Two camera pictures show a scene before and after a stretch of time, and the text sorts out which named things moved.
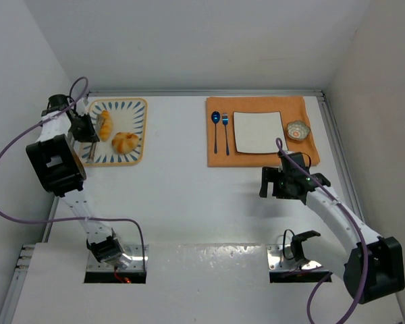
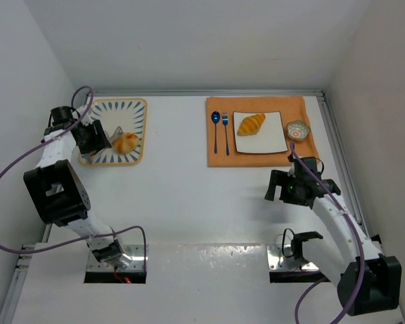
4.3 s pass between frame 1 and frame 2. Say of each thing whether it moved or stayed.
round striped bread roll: stayed
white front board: stayed
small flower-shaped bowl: stayed
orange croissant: moved
